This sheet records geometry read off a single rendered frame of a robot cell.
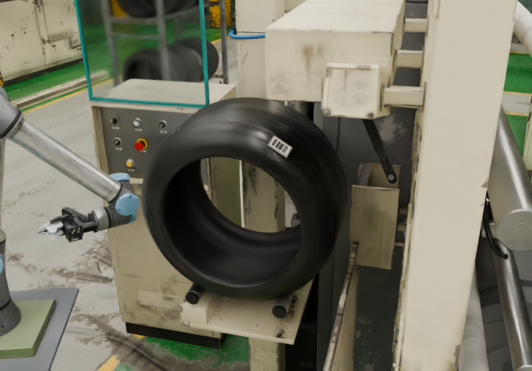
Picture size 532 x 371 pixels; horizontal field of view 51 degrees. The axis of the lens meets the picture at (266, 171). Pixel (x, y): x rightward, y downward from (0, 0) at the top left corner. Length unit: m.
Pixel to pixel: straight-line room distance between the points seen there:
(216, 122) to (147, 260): 1.37
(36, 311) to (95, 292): 1.17
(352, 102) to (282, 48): 0.19
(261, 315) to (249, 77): 0.77
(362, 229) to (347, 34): 0.91
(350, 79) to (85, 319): 2.54
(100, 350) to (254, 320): 1.38
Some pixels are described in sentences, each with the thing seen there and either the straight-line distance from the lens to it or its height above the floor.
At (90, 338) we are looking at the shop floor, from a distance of 3.16.
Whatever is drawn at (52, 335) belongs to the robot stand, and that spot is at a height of 0.60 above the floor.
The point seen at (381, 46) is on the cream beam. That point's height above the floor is 1.76.
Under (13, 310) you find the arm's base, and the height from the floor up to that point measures 0.69.
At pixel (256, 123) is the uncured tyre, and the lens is 1.49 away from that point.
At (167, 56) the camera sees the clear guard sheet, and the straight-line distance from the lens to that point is 2.32.
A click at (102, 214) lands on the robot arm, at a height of 0.91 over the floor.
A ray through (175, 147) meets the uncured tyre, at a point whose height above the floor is 1.41.
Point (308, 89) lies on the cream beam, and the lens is 1.12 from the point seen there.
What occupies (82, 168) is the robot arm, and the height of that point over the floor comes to 1.17.
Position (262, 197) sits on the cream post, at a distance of 1.95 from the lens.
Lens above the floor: 1.97
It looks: 24 degrees down
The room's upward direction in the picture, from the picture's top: 1 degrees counter-clockwise
